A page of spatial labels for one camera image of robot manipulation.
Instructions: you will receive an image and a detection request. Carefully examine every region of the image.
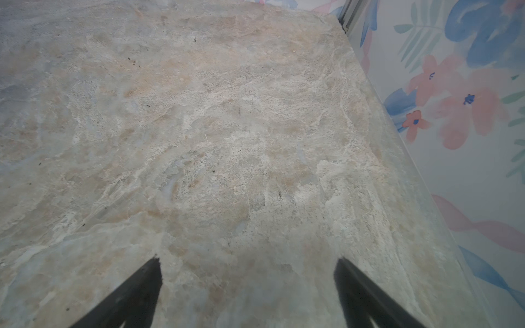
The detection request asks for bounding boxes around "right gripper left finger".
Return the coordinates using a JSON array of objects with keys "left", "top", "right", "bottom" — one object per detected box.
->
[{"left": 71, "top": 257, "right": 163, "bottom": 328}]

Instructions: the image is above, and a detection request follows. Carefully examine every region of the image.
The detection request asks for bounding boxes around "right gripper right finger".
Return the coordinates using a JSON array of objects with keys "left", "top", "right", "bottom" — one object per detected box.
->
[{"left": 334, "top": 258, "right": 424, "bottom": 328}]

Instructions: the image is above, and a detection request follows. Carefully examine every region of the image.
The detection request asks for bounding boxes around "right corner aluminium post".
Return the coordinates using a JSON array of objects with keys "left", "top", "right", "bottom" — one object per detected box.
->
[{"left": 339, "top": 0, "right": 364, "bottom": 34}]

